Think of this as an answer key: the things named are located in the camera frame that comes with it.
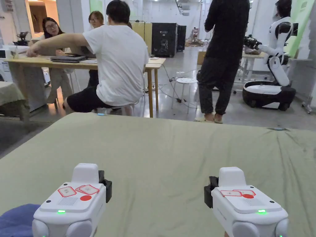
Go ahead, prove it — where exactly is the white-legged work table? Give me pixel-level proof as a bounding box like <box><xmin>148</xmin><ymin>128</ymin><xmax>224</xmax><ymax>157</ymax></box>
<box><xmin>233</xmin><ymin>48</ymin><xmax>268</xmax><ymax>94</ymax></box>

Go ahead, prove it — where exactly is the bed with pale green sheet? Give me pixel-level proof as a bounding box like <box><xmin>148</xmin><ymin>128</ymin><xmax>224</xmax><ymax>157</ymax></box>
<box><xmin>0</xmin><ymin>112</ymin><xmax>316</xmax><ymax>237</ymax></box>

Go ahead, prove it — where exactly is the large black crate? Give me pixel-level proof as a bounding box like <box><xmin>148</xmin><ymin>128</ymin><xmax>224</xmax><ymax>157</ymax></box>
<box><xmin>151</xmin><ymin>22</ymin><xmax>179</xmax><ymax>58</ymax></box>

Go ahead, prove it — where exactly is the wooden table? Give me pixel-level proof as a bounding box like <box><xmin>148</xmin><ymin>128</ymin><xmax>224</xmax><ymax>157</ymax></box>
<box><xmin>3</xmin><ymin>45</ymin><xmax>166</xmax><ymax>119</ymax></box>

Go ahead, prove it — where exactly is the white round stool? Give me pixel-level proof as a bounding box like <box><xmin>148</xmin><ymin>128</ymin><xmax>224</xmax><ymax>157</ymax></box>
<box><xmin>172</xmin><ymin>77</ymin><xmax>198</xmax><ymax>114</ymax></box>

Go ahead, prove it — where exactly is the cardboard carton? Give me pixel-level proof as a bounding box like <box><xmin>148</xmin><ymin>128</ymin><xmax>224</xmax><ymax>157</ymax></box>
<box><xmin>197</xmin><ymin>51</ymin><xmax>208</xmax><ymax>65</ymax></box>

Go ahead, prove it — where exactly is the yellow cabinet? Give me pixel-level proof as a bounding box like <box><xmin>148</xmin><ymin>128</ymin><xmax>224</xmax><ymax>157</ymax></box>
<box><xmin>129</xmin><ymin>21</ymin><xmax>153</xmax><ymax>58</ymax></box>

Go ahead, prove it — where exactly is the white humanoid robot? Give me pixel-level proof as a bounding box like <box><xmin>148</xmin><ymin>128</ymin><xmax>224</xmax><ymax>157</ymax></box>
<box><xmin>242</xmin><ymin>0</ymin><xmax>300</xmax><ymax>111</ymax></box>

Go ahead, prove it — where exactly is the dark blue garment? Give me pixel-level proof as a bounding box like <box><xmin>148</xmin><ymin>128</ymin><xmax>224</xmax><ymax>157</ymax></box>
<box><xmin>0</xmin><ymin>203</ymin><xmax>41</xmax><ymax>237</ymax></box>

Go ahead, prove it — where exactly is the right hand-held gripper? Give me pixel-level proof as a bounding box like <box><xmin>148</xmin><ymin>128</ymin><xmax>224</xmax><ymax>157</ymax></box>
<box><xmin>203</xmin><ymin>166</ymin><xmax>289</xmax><ymax>237</ymax></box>

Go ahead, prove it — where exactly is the low table with green sheet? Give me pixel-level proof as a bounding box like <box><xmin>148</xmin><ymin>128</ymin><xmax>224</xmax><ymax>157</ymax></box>
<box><xmin>0</xmin><ymin>81</ymin><xmax>31</xmax><ymax>122</ymax></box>

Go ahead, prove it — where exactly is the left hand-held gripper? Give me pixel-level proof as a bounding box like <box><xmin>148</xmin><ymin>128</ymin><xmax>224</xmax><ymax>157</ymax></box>
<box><xmin>32</xmin><ymin>163</ymin><xmax>113</xmax><ymax>237</ymax></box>

